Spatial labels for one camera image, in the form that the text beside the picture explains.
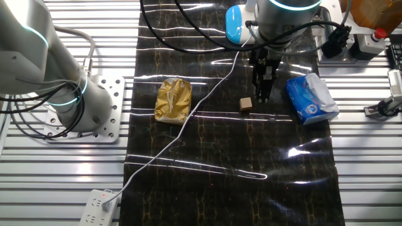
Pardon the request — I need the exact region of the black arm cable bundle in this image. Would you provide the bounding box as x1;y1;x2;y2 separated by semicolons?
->
0;80;86;141

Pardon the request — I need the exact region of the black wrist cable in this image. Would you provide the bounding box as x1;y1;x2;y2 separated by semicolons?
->
139;0;351;55

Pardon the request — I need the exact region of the emergency stop button box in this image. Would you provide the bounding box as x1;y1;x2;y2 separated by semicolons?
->
354;27;388;61

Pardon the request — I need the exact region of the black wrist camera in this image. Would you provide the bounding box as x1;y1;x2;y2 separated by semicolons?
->
320;24;352;59

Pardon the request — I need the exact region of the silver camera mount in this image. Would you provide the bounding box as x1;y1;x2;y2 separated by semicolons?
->
363;68;402;119

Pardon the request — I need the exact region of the white power strip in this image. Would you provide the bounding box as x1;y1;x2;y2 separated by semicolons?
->
78;188;119;226

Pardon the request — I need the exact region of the small brown wooden cube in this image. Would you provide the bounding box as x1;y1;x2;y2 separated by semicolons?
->
239;97;254;112

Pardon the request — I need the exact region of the silver robot mounting plate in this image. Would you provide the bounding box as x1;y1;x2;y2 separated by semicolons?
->
43;75;126;144

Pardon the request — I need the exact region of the blue tissue pack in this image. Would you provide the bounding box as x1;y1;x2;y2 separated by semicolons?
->
285;72;340;126

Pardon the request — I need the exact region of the gold snack bag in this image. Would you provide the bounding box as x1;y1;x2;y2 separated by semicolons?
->
154;77;193;126

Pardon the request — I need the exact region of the white paper sheet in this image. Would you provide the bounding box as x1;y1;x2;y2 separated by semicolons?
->
320;0;375;35

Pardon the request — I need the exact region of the grey robot hose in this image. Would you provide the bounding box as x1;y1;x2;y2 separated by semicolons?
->
53;25;96;78

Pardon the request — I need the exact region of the brown cardboard box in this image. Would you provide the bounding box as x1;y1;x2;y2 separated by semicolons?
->
340;0;402;35

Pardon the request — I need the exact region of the black keyboard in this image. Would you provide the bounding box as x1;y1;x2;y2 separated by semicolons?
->
386;43;402;72

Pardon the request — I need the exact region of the black marble pattern mat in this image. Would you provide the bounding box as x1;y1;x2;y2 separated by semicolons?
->
119;0;345;226

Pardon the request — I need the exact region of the white lamp power cable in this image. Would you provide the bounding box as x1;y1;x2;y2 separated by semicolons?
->
102;33;254;212

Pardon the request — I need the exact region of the blue white desk lamp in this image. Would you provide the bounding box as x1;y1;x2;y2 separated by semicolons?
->
225;0;262;45

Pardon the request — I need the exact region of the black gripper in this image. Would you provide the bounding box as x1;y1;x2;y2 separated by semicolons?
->
249;46;283;103

